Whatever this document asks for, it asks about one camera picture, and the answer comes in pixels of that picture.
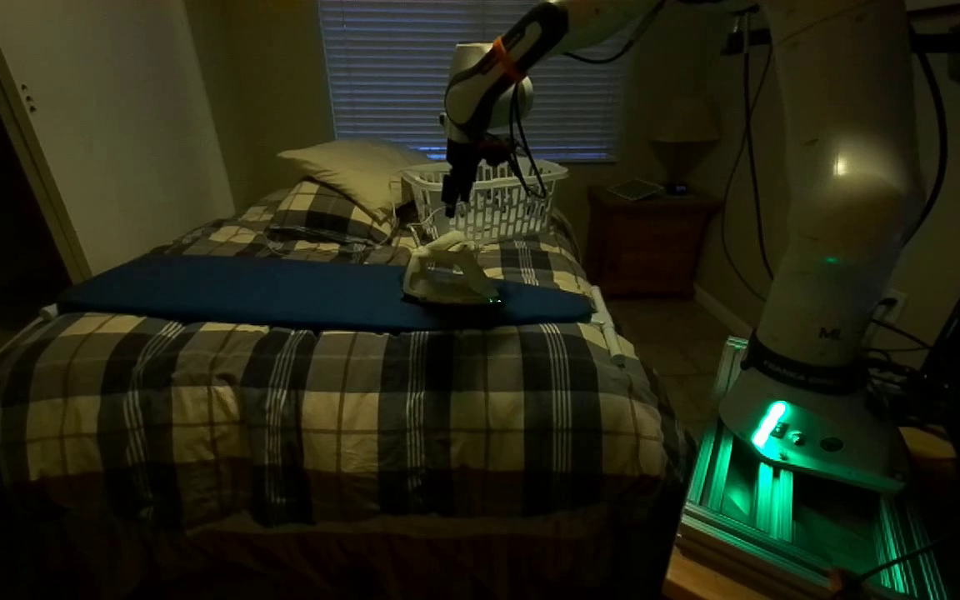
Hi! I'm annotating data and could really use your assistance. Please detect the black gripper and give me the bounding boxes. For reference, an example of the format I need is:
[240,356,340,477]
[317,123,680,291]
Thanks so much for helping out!
[439,117,510,221]

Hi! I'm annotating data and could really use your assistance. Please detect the white pressing iron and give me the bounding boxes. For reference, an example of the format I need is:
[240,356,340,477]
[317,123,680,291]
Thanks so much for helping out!
[401,228,506,311]

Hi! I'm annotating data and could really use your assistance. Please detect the metal robot base stand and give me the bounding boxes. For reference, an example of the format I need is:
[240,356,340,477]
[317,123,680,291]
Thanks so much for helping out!
[675,331,954,600]

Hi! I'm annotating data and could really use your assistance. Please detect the white plastic laundry basket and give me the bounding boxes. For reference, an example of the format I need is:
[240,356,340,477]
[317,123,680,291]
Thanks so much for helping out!
[401,157,574,245]

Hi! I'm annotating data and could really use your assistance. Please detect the cream pillow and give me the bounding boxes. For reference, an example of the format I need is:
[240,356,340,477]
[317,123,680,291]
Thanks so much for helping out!
[276,138,433,225]

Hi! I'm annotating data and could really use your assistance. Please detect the window blinds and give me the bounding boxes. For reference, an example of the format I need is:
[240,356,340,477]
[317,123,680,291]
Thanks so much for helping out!
[315,0,643,166]

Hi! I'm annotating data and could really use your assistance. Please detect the plaid pillow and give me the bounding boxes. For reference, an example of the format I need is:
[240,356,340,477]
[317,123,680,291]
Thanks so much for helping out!
[259,179,404,245]

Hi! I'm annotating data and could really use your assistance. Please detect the wooden nightstand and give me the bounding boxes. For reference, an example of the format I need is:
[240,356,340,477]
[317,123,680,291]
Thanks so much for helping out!
[583,179,724,305]

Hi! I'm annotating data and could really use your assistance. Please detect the blue ironing board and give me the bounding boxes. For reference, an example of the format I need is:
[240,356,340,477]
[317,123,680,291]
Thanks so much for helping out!
[56,255,596,332]

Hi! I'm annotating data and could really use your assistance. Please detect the table lamp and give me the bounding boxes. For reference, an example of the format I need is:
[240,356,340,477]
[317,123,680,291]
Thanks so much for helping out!
[646,102,727,200]

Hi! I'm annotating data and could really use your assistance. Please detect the plaid bed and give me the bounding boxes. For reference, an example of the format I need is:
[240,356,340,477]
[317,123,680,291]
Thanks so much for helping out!
[0,179,696,539]

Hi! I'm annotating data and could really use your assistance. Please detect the white door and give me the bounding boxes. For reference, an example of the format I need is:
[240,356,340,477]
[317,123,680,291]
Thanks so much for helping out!
[0,0,236,283]

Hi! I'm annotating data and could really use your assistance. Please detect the black hanging cable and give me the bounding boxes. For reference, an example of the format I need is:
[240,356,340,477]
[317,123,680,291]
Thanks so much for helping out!
[716,30,779,308]

